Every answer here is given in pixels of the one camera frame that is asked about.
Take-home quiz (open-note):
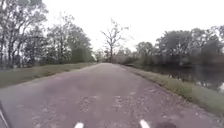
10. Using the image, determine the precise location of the bare branched tree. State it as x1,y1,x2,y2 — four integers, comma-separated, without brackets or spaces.
100,18,130,64

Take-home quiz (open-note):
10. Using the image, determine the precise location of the reddish grey asphalt path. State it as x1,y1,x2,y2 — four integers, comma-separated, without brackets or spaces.
0,62,224,128

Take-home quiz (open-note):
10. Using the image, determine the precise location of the robot's own part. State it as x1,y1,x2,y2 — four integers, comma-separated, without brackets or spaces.
139,119,151,128
73,122,85,128

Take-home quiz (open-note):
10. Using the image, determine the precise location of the row of waterside trees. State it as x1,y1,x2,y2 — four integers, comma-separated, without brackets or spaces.
114,25,224,67

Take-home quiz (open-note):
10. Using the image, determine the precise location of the row of leafy trees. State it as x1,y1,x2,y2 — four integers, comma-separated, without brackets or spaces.
0,0,96,70

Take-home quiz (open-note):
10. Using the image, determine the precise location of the grass verge with trees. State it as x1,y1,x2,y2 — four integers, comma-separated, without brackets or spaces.
0,61,98,89

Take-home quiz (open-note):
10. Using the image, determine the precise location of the grass verge beside water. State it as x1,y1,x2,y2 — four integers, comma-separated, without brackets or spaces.
123,64,224,116

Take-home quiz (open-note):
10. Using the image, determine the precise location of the dark water canal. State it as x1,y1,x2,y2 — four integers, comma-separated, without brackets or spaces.
133,63,224,93

